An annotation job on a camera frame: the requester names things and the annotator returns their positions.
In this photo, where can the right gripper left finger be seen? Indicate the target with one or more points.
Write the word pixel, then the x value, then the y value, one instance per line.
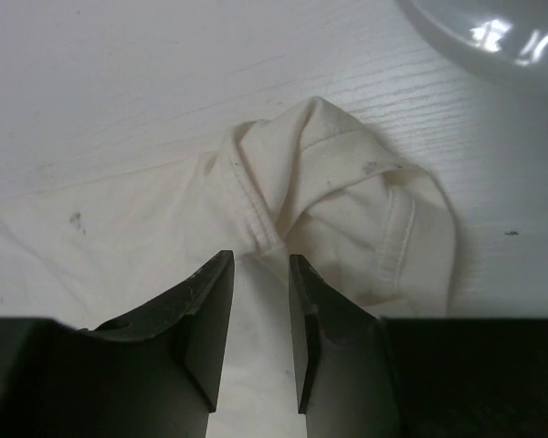
pixel 154 371

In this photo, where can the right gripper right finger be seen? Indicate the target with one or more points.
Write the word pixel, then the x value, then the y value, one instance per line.
pixel 362 376

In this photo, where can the white plastic basket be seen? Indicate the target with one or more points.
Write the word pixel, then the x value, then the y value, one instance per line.
pixel 502 40

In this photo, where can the white t shirt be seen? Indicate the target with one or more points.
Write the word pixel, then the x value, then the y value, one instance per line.
pixel 315 181

